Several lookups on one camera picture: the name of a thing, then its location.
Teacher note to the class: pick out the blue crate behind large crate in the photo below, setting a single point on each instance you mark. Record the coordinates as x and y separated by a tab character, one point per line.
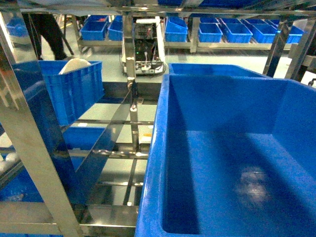
212	70

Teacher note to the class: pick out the large blue plastic crate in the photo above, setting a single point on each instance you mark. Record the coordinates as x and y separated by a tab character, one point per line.
231	157

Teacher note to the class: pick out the blue crate left with plate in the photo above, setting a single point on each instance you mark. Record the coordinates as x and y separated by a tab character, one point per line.
72	93

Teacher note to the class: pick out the white round plate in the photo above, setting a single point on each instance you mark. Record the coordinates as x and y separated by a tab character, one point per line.
73	65

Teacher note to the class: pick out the person in black trousers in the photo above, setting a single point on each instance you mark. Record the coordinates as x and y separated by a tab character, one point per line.
45	25

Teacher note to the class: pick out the electronics cart with wires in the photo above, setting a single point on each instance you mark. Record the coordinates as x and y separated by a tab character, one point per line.
143	51

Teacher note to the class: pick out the stainless steel shelf frame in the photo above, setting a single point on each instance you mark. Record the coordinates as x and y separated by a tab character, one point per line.
27	116

